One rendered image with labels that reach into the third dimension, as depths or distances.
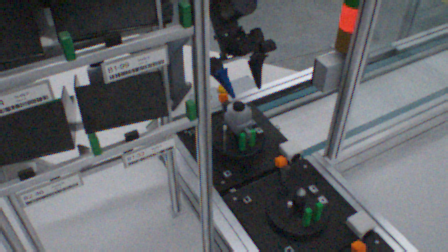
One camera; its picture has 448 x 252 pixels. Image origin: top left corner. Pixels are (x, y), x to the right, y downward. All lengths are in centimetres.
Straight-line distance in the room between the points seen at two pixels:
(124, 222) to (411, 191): 75
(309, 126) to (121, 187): 55
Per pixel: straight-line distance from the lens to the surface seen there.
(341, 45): 93
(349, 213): 100
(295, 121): 126
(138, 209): 112
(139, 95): 66
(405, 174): 128
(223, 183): 101
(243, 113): 102
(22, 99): 54
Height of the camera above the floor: 175
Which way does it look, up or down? 43 degrees down
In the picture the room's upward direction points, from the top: straight up
